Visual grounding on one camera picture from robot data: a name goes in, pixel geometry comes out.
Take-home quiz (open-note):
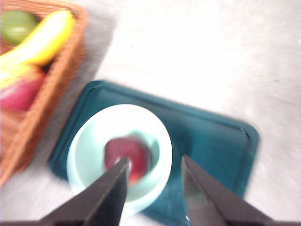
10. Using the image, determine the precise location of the dark teal tray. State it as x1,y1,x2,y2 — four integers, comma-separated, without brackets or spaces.
48,80,261,226

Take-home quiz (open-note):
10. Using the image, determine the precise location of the teal ceramic bowl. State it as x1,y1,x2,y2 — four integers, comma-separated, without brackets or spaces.
66,103,174,217

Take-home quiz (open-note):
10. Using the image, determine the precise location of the dark purple plum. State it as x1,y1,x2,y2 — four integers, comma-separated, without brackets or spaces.
104,136,152,186

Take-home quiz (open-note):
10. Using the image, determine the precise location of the green avocado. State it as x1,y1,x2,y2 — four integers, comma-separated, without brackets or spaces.
0,10,38,45

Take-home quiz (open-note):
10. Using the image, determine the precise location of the red apple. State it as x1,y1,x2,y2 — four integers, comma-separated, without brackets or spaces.
0,70,47,113

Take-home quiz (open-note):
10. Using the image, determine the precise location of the yellow banana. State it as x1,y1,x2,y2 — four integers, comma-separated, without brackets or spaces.
0,9,75,88

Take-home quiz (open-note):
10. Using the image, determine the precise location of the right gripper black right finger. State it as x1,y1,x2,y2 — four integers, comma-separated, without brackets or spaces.
182,154,301,226

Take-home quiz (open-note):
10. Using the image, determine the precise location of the brown wicker basket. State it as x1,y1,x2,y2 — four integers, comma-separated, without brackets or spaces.
0,0,89,186

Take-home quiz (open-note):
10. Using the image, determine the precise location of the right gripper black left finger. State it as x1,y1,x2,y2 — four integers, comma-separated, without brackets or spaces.
0,156,131,226

